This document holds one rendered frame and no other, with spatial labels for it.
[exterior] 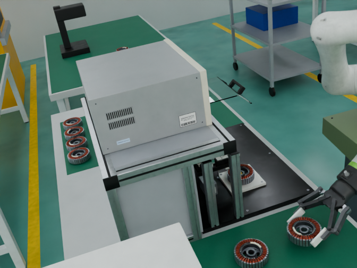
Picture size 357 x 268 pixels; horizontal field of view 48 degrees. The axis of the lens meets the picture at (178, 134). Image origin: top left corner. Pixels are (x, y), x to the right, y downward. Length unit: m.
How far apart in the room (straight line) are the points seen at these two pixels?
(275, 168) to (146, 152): 0.66
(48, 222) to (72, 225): 1.33
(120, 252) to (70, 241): 0.79
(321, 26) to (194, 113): 0.53
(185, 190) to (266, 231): 0.35
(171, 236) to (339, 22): 0.97
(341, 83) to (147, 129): 0.89
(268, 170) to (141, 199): 0.65
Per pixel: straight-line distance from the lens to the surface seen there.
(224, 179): 1.70
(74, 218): 1.74
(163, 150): 1.31
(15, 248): 2.66
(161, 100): 1.32
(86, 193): 1.85
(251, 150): 1.90
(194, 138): 1.35
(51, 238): 2.89
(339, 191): 1.43
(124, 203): 1.32
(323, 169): 3.10
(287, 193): 1.64
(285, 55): 4.70
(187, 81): 1.32
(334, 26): 1.52
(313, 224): 1.46
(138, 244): 0.87
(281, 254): 1.44
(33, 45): 6.79
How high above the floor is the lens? 1.80
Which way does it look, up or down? 30 degrees down
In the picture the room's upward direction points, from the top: 9 degrees counter-clockwise
